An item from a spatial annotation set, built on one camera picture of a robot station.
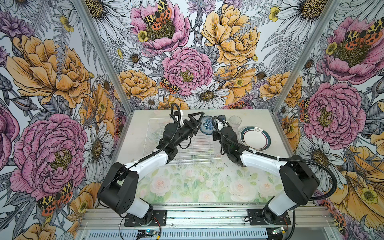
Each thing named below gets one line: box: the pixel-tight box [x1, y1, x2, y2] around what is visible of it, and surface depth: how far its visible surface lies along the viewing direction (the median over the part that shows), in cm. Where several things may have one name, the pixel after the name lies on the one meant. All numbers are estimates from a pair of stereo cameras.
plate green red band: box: [238, 126, 272, 152], surface depth 104 cm
